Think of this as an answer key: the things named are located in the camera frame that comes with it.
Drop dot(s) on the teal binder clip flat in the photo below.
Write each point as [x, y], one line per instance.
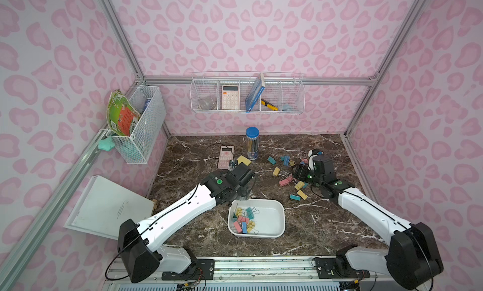
[271, 160]

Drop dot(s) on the green snack bag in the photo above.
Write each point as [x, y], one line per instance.
[122, 118]

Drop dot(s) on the blue book in shelf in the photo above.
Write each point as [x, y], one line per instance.
[255, 92]

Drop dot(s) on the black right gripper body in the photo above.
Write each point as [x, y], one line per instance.
[315, 171]

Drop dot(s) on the yellow utility knife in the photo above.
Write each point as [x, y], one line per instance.
[269, 105]

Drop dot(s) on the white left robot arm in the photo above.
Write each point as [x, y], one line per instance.
[141, 245]

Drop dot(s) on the white calculator in shelf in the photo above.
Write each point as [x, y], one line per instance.
[230, 97]

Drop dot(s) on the yellow sticky note pad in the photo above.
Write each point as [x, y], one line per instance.
[242, 159]

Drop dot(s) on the white wire wall shelf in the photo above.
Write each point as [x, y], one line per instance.
[284, 90]

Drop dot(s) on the pink calculator on table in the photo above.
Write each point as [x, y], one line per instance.
[225, 157]

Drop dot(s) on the blue lid pencil tube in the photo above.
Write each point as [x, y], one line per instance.
[252, 135]

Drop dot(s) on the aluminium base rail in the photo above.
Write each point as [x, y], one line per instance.
[275, 270]

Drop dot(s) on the teal binder clip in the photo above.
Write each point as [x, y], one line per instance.
[251, 212]
[271, 160]

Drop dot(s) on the mint green wall hook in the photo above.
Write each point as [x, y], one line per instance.
[106, 144]

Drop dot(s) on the white paper board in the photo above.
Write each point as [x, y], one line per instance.
[104, 206]

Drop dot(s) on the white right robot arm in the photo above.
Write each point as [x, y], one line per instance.
[412, 258]

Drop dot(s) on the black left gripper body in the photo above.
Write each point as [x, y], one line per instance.
[244, 176]

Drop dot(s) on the dark pink binder clip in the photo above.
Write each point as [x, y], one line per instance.
[238, 227]

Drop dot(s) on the white storage tray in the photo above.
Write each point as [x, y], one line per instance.
[269, 223]

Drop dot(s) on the white mesh wall basket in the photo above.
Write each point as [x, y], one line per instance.
[137, 148]

